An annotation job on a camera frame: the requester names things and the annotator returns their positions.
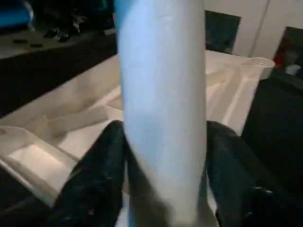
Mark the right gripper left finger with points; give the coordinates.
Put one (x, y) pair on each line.
(94, 184)

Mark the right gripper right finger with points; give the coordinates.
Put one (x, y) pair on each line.
(236, 189)

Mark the white plastic table top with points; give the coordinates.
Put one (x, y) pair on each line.
(82, 101)

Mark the black work mat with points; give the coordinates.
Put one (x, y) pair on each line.
(35, 78)

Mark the blue rounded object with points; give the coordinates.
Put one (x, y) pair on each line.
(16, 14)

